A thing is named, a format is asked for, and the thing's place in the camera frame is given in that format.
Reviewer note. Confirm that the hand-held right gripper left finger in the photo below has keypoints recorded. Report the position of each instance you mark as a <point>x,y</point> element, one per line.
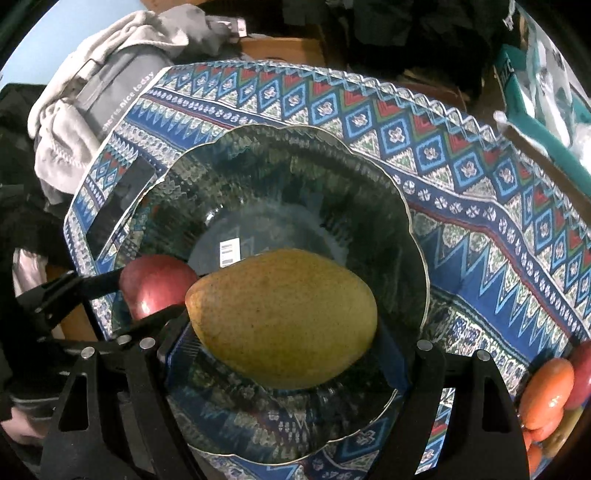
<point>180,357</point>

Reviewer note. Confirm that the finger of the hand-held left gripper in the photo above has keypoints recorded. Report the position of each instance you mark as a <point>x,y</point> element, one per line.
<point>78,286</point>
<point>147,321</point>

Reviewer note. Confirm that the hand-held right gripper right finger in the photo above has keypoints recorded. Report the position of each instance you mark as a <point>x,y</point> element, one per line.
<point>392,362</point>

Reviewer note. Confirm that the red apple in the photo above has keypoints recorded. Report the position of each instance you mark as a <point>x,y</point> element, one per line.
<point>157,284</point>

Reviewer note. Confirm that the large red-orange grapefruit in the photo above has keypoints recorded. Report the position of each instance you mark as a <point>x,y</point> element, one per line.
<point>547,397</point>

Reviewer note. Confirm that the scalloped glass bowl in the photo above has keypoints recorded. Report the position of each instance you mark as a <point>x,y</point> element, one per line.
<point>286,184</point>

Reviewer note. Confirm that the person's left hand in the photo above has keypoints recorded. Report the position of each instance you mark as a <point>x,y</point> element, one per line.
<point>16,427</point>

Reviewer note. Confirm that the black smartphone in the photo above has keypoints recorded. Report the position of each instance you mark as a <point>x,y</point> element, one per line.
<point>117,207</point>

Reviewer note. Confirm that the black bag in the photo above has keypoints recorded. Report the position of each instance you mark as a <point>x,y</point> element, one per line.
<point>23,175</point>

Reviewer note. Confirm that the blue patterned tablecloth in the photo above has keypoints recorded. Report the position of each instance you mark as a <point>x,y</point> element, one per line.
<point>461,240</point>

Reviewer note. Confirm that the pile of grey clothes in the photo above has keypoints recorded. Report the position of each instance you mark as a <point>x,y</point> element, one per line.
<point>60,138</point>

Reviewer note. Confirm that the grey fabric bag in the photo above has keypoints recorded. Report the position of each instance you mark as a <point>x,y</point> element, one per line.
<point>115,83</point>

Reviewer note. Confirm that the teal plastic bin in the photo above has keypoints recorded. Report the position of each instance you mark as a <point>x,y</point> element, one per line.
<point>545,134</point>

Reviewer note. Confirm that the grey garment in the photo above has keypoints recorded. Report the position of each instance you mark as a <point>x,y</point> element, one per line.
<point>194,32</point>

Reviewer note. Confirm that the white printed plastic bag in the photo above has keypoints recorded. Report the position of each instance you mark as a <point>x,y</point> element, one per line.
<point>554,60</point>

